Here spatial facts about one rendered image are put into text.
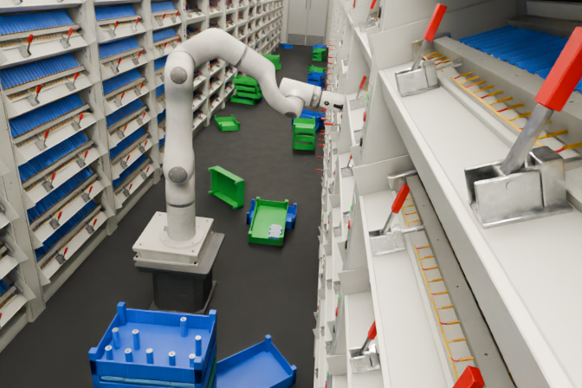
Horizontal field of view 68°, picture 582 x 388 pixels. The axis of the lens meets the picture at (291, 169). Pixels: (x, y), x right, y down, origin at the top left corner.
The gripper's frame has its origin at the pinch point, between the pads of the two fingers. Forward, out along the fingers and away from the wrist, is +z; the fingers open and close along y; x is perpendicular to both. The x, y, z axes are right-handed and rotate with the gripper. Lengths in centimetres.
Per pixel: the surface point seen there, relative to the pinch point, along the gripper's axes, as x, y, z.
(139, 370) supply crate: 62, -87, -44
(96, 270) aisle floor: 116, 1, -102
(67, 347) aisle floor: 113, -47, -88
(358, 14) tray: -35.2, -32.6, -11.4
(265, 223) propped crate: 99, 59, -26
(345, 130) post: -0.5, -32.7, -5.3
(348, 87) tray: -14.0, -32.9, -8.2
